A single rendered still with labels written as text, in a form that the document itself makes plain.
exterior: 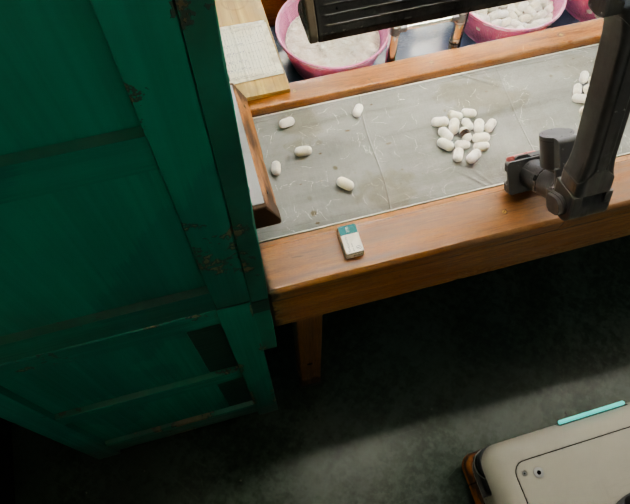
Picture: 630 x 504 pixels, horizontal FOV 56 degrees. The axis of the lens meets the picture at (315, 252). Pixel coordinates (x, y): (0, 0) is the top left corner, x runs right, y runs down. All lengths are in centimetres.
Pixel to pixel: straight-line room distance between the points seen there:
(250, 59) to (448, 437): 115
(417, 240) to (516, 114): 40
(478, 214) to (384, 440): 83
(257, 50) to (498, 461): 110
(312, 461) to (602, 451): 74
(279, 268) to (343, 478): 83
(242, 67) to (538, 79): 66
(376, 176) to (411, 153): 9
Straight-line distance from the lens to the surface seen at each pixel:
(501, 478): 155
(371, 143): 127
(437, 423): 181
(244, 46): 140
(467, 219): 117
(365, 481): 176
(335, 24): 101
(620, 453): 165
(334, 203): 118
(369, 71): 137
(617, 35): 89
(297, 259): 110
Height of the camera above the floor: 175
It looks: 63 degrees down
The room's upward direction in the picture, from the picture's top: straight up
